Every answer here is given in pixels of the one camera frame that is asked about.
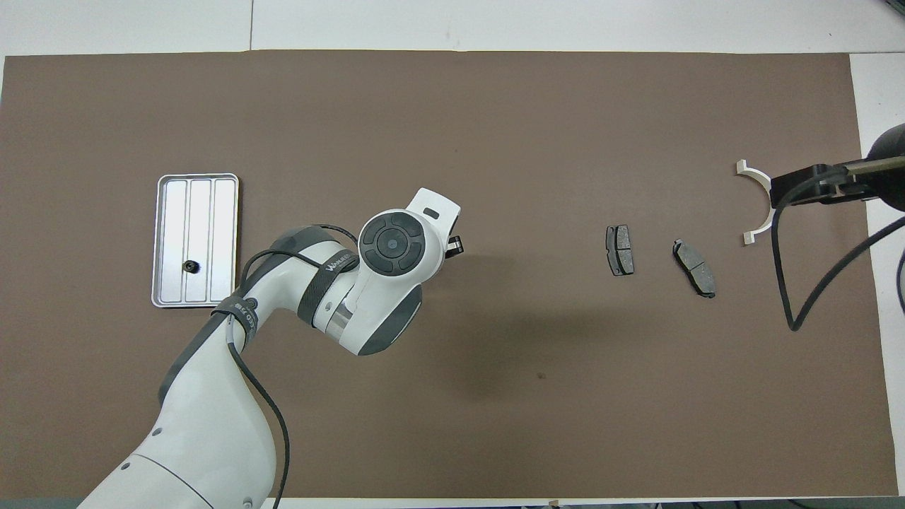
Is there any rectangular dark brake pad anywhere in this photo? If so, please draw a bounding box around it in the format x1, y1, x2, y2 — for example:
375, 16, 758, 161
605, 224, 636, 276

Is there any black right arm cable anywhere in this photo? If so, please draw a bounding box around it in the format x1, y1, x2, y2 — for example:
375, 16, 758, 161
771, 166, 905, 332

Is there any brown table mat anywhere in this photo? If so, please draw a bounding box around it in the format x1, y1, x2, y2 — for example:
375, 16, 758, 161
0, 49, 899, 499

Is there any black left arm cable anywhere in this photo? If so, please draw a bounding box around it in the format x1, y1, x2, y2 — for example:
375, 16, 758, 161
226, 225, 361, 509

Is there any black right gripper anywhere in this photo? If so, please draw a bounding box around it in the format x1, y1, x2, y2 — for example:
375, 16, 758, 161
772, 161, 881, 208

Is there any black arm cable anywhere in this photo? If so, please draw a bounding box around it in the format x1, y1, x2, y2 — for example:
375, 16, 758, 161
771, 166, 905, 332
226, 225, 361, 509

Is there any silver metal tray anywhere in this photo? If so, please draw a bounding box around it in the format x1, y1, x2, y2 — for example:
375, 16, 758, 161
151, 172, 240, 309

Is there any white semicircular bracket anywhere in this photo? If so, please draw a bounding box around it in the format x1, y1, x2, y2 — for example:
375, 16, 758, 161
735, 159, 778, 246

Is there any elongated dark brake pad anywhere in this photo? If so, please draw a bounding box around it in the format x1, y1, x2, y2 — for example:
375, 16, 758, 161
672, 239, 717, 299

